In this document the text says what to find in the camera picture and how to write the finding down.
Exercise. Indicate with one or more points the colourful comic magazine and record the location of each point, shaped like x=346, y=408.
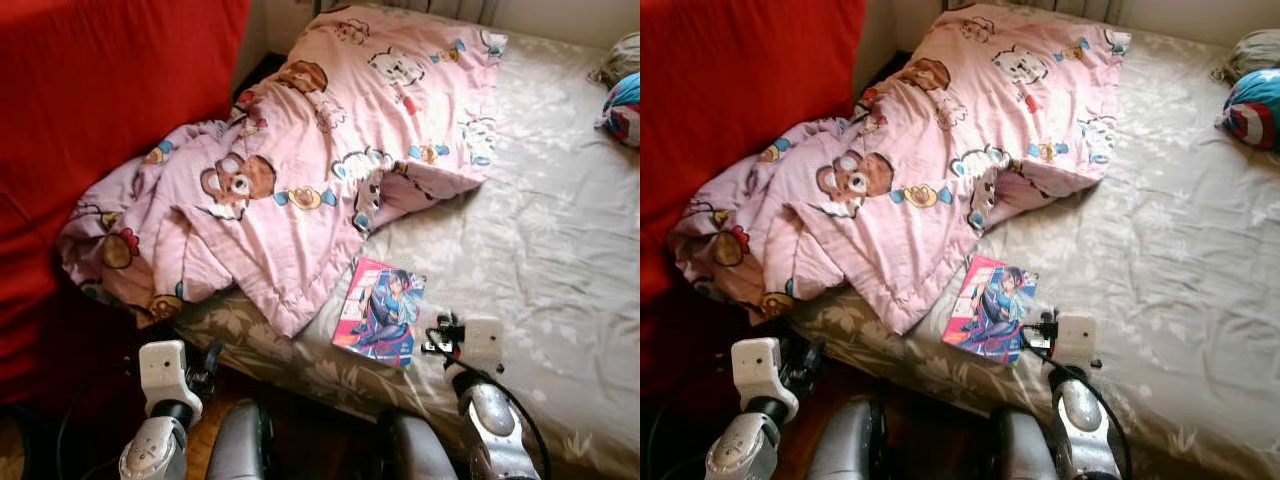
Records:
x=990, y=312
x=380, y=315

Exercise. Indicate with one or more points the beige floral bedspread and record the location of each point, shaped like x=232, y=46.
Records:
x=1160, y=250
x=540, y=250

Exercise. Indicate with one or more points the grey left robot leg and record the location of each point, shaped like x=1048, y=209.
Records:
x=850, y=445
x=240, y=445

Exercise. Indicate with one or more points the grey robot leg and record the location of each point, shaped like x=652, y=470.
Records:
x=1025, y=450
x=240, y=445
x=850, y=445
x=415, y=450

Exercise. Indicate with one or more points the grey right robot leg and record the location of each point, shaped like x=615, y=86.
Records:
x=1025, y=450
x=415, y=450

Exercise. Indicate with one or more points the pink cartoon print blanket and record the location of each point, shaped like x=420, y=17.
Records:
x=330, y=130
x=950, y=130

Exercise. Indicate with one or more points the red fabric sofa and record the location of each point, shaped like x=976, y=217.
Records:
x=100, y=100
x=740, y=100

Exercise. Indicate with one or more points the red white blue shield pillow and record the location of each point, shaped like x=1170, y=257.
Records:
x=625, y=110
x=1255, y=110

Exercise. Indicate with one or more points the plain beige pillow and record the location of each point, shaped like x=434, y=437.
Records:
x=1258, y=50
x=622, y=58

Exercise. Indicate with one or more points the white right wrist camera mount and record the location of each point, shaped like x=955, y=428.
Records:
x=485, y=343
x=1078, y=338

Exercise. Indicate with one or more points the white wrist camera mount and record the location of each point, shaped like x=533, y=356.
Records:
x=485, y=343
x=758, y=365
x=165, y=370
x=1078, y=338

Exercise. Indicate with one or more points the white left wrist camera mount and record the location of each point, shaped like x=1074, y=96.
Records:
x=165, y=370
x=758, y=365

